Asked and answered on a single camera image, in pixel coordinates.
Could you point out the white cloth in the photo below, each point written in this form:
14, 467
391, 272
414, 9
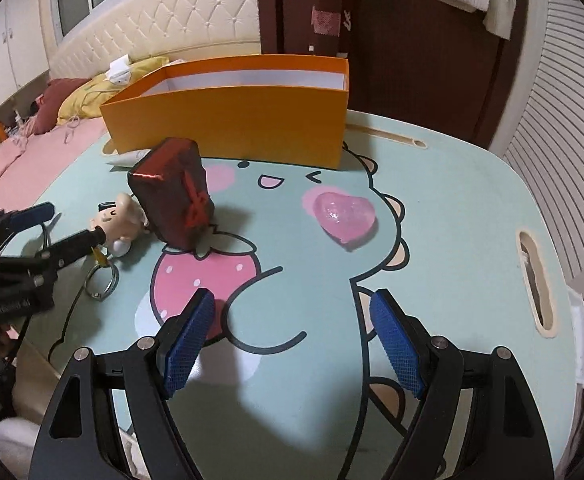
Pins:
579, 340

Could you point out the pink bed sheet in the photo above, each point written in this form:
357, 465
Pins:
22, 170

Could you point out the white charger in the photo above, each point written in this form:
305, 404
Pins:
119, 71

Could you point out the dark red pillow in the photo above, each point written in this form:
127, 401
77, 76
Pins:
57, 97

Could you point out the yellow pillow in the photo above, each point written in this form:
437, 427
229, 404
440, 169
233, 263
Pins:
87, 100

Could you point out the cartoon printed desktop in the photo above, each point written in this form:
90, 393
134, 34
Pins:
471, 185

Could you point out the dark red gift box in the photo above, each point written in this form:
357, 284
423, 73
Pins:
172, 195

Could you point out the white knitted sweater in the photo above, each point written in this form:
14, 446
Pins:
501, 10

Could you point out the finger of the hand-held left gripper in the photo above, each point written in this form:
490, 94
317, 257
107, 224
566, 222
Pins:
34, 214
79, 245

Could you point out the orange cardboard box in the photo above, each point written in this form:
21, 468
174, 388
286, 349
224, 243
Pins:
247, 120

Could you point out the white wardrobe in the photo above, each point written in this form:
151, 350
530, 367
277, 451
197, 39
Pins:
17, 50

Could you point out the translucent pink heart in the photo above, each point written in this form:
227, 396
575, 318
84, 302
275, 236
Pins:
344, 215

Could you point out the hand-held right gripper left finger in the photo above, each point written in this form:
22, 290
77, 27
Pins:
187, 345

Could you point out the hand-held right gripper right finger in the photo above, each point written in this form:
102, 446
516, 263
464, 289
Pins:
396, 345

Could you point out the white slatted panel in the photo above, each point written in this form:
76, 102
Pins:
561, 135

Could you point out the cream tufted headboard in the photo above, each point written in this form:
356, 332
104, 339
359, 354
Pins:
172, 15

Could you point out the white object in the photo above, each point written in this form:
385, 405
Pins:
129, 158

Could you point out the striped knitted scarf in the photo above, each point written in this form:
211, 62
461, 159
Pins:
327, 15

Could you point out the dark brown wooden door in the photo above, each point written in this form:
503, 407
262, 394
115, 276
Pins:
421, 60

